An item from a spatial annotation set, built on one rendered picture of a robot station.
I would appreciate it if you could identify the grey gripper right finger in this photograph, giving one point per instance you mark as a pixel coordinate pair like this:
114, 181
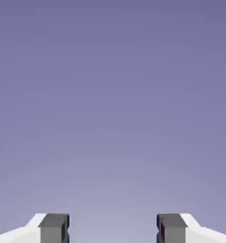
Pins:
173, 230

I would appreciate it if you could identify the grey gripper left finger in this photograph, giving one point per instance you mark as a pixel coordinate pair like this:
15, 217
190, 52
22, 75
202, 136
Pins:
51, 230

